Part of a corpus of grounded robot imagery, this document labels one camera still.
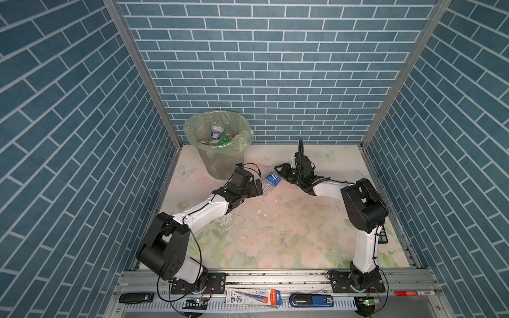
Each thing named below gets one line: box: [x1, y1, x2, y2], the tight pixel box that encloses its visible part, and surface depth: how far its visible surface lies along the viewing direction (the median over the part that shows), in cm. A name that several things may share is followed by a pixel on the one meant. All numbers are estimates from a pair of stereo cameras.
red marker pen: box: [395, 290, 436, 297], surface depth 72 cm
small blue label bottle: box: [210, 120, 225, 140], surface depth 101 cm
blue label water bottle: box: [261, 170, 282, 197], surface depth 93 cm
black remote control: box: [118, 292, 155, 305], surface depth 69 cm
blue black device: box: [288, 294, 335, 308], surface depth 69 cm
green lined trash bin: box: [183, 109, 255, 180], surface depth 97 cm
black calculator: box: [377, 225, 389, 244], surface depth 86 cm
